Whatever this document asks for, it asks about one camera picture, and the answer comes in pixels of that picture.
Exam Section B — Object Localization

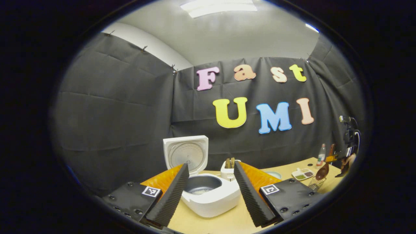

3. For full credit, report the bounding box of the clear plastic water bottle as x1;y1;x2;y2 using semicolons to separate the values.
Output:
316;143;326;167

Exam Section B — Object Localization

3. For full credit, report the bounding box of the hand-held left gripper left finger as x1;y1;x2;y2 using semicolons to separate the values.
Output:
102;163;190;228

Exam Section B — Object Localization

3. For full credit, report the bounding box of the white toaster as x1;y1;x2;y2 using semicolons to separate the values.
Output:
220;159;241;182

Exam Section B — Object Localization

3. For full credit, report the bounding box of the large ceiling light panel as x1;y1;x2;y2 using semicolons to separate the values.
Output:
180;0;257;18

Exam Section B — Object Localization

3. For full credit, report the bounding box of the white rice cooker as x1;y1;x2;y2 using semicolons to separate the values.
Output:
162;135;241;218

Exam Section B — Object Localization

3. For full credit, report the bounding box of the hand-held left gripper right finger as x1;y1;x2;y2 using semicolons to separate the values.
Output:
233;161;325;228

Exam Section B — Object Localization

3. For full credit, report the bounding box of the brown wooden spoon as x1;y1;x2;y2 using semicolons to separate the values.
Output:
315;143;336;181

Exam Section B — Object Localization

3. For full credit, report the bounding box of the wire chopstick holder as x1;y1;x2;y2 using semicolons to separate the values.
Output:
307;175;327;191

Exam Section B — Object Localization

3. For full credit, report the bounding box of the white divided grain dish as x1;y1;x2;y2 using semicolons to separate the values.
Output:
292;167;315;181

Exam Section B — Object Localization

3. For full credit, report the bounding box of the black backdrop cloth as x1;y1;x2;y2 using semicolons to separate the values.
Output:
54;32;366;195

